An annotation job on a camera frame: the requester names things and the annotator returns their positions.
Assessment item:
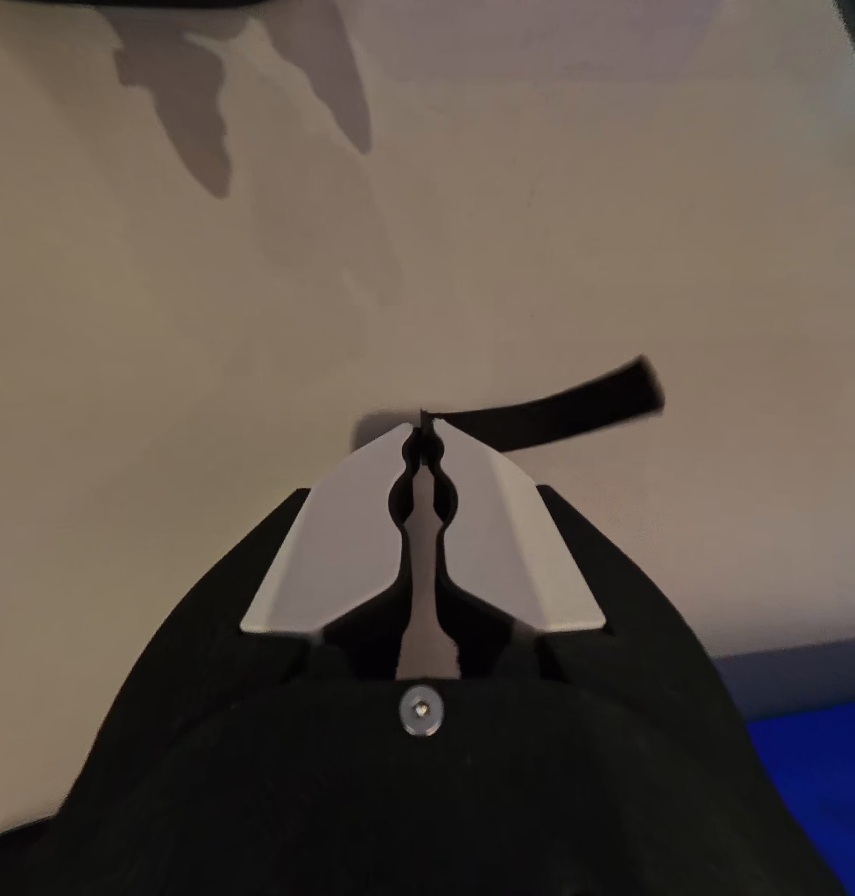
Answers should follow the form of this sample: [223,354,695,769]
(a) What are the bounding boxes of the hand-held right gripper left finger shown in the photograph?
[238,423,428,681]

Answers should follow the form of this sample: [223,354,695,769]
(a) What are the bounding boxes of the black hook-and-loop tie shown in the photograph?
[419,353,666,463]

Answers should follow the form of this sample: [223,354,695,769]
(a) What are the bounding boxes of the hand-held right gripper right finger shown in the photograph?
[425,420,607,679]

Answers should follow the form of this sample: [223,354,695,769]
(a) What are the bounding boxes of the blue plastic bin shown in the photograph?
[708,650,855,896]

